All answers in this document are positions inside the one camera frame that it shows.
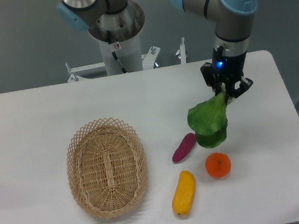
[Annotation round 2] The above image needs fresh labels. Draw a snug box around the black cable on pedestal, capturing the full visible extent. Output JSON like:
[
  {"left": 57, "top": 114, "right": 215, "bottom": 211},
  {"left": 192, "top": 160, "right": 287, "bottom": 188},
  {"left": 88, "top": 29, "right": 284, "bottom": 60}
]
[{"left": 106, "top": 29, "right": 128, "bottom": 76}]

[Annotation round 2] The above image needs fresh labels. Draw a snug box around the woven wicker basket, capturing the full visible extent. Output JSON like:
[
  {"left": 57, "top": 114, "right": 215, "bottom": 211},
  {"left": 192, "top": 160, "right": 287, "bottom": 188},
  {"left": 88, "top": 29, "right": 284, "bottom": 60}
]
[{"left": 67, "top": 118, "right": 148, "bottom": 219}]

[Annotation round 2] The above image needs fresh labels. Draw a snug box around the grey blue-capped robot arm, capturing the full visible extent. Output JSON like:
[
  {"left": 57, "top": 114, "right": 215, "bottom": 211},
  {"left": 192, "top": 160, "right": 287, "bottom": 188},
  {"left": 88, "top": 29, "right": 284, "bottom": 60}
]
[{"left": 57, "top": 0, "right": 258, "bottom": 99}]

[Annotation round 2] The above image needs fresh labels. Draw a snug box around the yellow mango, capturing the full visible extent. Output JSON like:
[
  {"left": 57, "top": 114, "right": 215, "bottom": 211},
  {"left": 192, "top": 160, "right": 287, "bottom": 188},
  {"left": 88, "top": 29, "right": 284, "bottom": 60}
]
[{"left": 171, "top": 170, "right": 196, "bottom": 216}]

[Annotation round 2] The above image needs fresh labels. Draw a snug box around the white metal base frame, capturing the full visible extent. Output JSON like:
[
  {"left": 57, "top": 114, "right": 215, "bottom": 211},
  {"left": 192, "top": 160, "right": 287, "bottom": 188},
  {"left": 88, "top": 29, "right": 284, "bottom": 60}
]
[{"left": 65, "top": 37, "right": 188, "bottom": 82}]

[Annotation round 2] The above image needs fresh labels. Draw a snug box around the orange tangerine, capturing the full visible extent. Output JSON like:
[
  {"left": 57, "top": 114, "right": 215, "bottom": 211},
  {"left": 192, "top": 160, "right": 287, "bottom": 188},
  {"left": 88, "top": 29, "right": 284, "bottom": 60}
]
[{"left": 205, "top": 152, "right": 231, "bottom": 178}]

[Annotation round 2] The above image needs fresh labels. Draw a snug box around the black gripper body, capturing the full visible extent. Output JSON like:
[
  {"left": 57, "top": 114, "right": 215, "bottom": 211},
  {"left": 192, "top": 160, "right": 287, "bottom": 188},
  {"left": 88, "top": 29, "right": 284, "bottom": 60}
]
[{"left": 212, "top": 49, "right": 247, "bottom": 83}]

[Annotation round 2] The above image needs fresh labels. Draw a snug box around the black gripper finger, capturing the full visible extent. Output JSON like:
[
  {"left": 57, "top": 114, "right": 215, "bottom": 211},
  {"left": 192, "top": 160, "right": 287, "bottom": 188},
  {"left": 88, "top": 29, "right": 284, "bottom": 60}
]
[
  {"left": 200, "top": 62, "right": 222, "bottom": 92},
  {"left": 225, "top": 77, "right": 253, "bottom": 99}
]

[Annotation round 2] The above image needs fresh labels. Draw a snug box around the green leafy vegetable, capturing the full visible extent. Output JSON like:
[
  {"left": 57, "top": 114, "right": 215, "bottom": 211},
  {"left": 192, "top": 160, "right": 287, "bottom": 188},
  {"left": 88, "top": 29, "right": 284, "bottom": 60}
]
[{"left": 187, "top": 92, "right": 228, "bottom": 148}]

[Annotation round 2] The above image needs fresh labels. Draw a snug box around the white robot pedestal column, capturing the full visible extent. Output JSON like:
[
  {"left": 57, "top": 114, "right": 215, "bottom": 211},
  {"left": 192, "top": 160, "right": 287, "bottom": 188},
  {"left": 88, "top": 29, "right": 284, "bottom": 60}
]
[{"left": 85, "top": 0, "right": 151, "bottom": 77}]

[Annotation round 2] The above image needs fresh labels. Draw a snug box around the purple sweet potato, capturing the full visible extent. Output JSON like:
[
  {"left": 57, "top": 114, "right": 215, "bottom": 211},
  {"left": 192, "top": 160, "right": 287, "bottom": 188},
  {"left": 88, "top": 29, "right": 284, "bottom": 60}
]
[{"left": 172, "top": 132, "right": 196, "bottom": 163}]

